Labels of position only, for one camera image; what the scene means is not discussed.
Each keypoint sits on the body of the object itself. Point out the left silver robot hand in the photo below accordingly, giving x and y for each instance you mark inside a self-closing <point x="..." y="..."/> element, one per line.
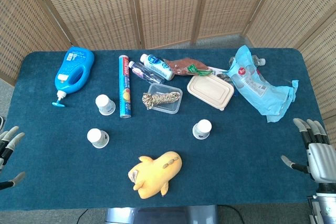
<point x="15" y="140"/>

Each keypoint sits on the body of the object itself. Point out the beige lidded lunch box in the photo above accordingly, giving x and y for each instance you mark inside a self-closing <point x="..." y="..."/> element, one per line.
<point x="210" y="90"/>

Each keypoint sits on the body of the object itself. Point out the white cup navy flower print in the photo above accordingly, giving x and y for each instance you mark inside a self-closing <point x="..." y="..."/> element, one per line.
<point x="202" y="129"/>

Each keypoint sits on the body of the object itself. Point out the blue carpet table cloth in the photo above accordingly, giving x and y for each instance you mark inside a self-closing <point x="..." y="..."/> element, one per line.
<point x="236" y="155"/>

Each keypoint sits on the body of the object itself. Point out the light blue plastic package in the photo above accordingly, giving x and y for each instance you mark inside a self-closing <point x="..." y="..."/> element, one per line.
<point x="257" y="87"/>

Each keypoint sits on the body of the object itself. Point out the dark shoe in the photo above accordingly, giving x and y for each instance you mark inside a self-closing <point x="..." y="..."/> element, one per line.
<point x="1" y="123"/>

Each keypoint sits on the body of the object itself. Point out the small printed packet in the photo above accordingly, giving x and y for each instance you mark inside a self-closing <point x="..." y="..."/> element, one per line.
<point x="219" y="72"/>

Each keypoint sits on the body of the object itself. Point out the brown snack bag green print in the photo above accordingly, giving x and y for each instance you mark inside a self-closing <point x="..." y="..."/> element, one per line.
<point x="181" y="65"/>

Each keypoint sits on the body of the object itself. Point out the white cup blue dandelion print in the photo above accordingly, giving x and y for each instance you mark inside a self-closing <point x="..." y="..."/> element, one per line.
<point x="105" y="104"/>

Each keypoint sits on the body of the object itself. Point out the white bottle blue label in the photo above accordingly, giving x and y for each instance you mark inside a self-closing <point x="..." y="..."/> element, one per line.
<point x="157" y="66"/>

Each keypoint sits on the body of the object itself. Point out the clear bottle white cap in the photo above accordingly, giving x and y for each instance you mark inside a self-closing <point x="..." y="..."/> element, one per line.
<point x="260" y="61"/>

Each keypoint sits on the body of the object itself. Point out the clear plastic food container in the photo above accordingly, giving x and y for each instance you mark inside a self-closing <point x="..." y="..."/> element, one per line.
<point x="168" y="106"/>

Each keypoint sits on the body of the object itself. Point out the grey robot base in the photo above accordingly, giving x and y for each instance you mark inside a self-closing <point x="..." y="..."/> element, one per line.
<point x="162" y="214"/>

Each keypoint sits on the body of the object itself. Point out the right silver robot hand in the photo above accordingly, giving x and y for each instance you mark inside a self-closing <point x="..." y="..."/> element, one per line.
<point x="323" y="161"/>

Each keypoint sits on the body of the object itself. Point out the blue chip tube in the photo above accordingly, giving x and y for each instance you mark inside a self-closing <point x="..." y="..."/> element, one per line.
<point x="125" y="87"/>

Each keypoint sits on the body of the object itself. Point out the white cup green flower print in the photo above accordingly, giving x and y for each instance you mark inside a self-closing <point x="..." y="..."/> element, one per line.
<point x="97" y="138"/>

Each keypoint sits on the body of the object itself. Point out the wicker folding screen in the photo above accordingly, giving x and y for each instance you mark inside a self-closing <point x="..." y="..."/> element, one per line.
<point x="168" y="6"/>

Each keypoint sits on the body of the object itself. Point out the blue detergent pump bottle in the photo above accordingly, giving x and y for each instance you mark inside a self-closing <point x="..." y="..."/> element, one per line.
<point x="76" y="66"/>

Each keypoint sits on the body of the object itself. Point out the yellow plush duck toy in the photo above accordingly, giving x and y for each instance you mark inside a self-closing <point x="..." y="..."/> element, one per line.
<point x="155" y="174"/>

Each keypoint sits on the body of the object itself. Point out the dark small bottle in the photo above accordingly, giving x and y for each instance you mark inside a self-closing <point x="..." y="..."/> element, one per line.
<point x="141" y="73"/>

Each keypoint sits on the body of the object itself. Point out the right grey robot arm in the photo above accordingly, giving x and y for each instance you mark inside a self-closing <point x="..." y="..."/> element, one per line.
<point x="326" y="208"/>

